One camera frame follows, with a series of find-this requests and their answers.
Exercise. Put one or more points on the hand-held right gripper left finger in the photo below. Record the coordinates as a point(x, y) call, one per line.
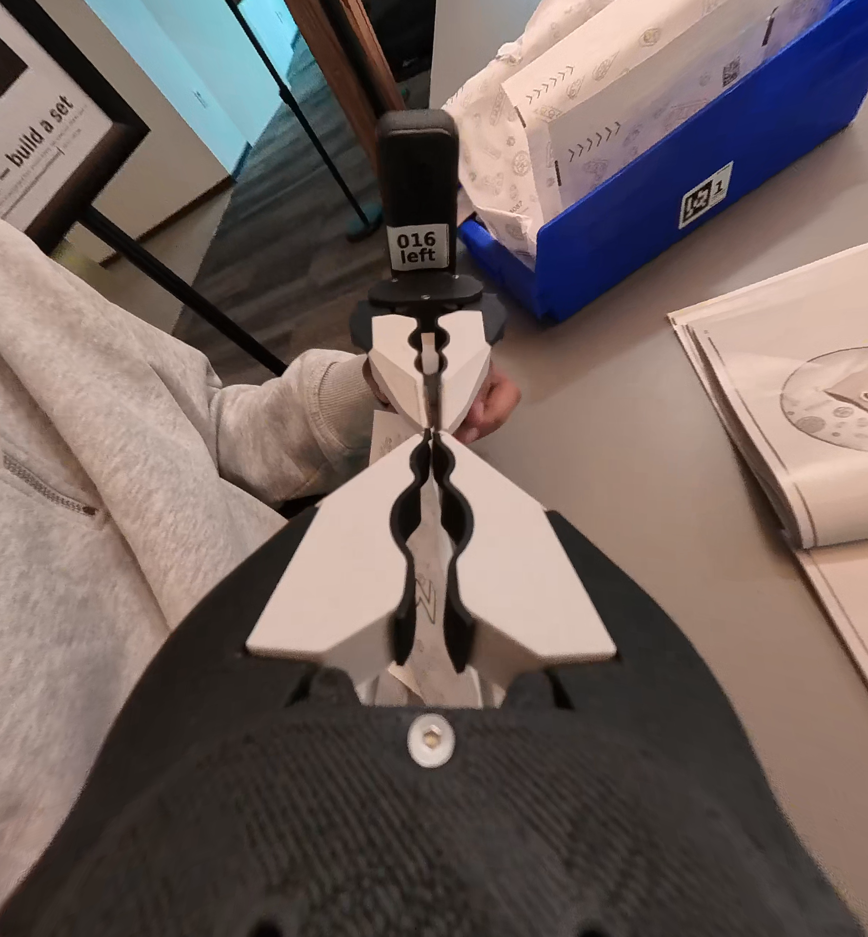
point(338, 585)

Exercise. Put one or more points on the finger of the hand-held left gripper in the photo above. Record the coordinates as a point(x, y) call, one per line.
point(467, 366)
point(397, 366)

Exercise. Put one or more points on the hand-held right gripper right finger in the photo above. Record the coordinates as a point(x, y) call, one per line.
point(529, 585)

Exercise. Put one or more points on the small white paper bag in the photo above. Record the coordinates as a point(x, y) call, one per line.
point(430, 578)

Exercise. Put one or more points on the pile of white paper bags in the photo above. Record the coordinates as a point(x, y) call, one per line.
point(587, 88)

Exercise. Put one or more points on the blue plastic bin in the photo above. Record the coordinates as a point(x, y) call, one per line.
point(660, 168)

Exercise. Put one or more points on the person's left hand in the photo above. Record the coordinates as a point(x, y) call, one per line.
point(496, 406)

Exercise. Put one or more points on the person's grey hoodie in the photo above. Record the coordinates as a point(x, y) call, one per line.
point(53, 585)

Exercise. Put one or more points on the open instruction booklet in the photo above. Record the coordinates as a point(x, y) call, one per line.
point(770, 395)

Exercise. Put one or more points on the black framed sign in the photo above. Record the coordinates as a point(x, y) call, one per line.
point(31, 110)

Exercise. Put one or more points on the wooden support post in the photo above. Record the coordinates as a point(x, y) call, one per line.
point(338, 73)

